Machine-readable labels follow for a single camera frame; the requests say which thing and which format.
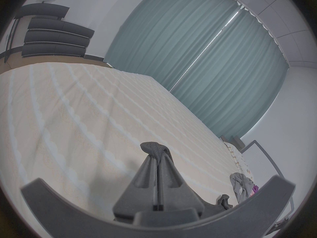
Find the grey garment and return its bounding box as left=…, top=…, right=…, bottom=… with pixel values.
left=230, top=173, right=254, bottom=204

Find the grey bedside table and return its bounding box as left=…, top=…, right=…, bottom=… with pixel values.
left=220, top=135, right=246, bottom=149

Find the white printed pillow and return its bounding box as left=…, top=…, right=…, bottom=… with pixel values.
left=224, top=141, right=253, bottom=175

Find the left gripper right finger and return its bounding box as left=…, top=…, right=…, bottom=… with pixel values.
left=158, top=156, right=205, bottom=213

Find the black chest of drawers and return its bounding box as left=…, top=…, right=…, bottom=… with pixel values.
left=14, top=4, right=95, bottom=58

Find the bed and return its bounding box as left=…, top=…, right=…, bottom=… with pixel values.
left=0, top=62, right=296, bottom=222

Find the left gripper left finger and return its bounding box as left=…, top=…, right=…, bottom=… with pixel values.
left=113, top=156, right=159, bottom=216

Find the blue-green curtain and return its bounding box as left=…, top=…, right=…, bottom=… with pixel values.
left=171, top=8, right=290, bottom=138
left=104, top=0, right=242, bottom=93

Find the black long-sleeved top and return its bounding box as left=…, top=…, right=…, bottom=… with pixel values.
left=140, top=141, right=234, bottom=215

